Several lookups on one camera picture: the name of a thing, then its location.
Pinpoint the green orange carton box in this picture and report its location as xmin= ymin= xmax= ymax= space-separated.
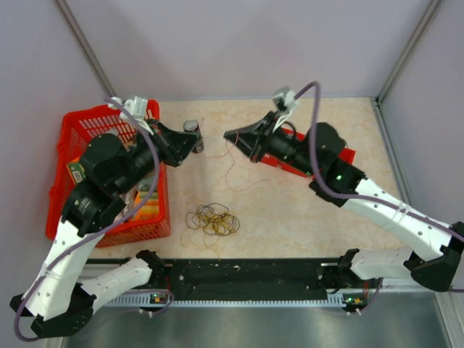
xmin=67 ymin=157 xmax=86 ymax=185

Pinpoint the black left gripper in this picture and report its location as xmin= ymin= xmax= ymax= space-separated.
xmin=117 ymin=117 xmax=204 ymax=194

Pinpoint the white slotted cable duct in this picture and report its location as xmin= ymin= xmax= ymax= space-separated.
xmin=104 ymin=291 xmax=367 ymax=309

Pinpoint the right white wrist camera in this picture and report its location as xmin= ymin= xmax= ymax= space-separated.
xmin=272 ymin=86 xmax=298 ymax=132

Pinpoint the red three-compartment bin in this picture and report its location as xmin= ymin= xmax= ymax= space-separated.
xmin=252 ymin=123 xmax=355 ymax=178

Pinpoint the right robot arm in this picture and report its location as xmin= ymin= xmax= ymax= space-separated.
xmin=223 ymin=112 xmax=463 ymax=292

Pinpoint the black drink can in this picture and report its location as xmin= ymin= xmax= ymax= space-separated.
xmin=183 ymin=119 xmax=204 ymax=154

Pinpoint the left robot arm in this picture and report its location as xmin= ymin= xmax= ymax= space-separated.
xmin=10 ymin=120 xmax=202 ymax=341

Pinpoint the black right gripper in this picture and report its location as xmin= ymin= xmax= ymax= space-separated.
xmin=224 ymin=112 xmax=318 ymax=178

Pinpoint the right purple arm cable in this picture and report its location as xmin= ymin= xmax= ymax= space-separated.
xmin=292 ymin=81 xmax=464 ymax=293

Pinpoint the red plastic shopping basket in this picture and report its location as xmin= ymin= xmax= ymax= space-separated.
xmin=45 ymin=105 xmax=170 ymax=248

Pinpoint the tangled wire bundle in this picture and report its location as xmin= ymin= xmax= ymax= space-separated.
xmin=180 ymin=202 xmax=243 ymax=260

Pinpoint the pink wire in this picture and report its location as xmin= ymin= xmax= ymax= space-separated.
xmin=202 ymin=132 xmax=271 ymax=191

